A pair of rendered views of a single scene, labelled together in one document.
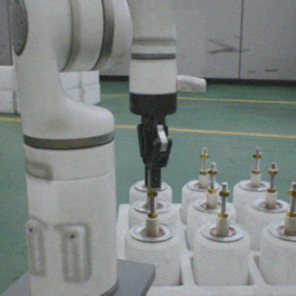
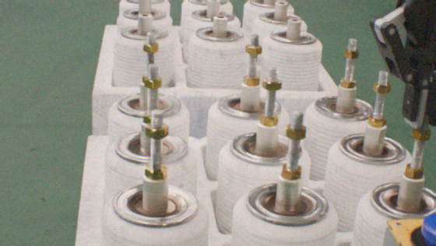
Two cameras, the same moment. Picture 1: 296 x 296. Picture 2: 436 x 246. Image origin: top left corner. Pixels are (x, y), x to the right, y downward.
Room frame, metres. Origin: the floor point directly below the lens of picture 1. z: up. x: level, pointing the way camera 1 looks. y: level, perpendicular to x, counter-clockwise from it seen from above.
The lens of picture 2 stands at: (0.91, 0.56, 0.57)
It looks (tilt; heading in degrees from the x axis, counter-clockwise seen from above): 23 degrees down; 263
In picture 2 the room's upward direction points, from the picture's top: 4 degrees clockwise
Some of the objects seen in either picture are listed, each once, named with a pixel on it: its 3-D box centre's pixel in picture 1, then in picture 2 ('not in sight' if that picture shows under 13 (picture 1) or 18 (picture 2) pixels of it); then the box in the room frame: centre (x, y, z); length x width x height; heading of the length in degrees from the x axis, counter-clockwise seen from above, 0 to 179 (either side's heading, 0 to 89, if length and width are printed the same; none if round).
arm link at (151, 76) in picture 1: (164, 71); not in sight; (0.66, -0.02, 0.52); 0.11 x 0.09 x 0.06; 105
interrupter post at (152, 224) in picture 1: (152, 225); (410, 191); (0.66, -0.01, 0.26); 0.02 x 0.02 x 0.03
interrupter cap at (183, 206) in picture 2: (150, 186); (155, 205); (0.89, 0.00, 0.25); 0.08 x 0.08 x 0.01
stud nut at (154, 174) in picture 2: not in sight; (156, 171); (0.89, 0.00, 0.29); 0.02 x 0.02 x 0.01; 8
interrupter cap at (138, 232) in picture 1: (152, 232); (408, 203); (0.66, -0.01, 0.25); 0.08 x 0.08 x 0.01
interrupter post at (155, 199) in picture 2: not in sight; (155, 192); (0.89, 0.00, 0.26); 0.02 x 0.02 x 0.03
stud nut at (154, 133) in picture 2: not in sight; (156, 130); (0.89, 0.00, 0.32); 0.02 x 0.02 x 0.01; 8
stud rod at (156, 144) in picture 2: not in sight; (156, 152); (0.89, 0.00, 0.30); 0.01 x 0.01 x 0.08; 8
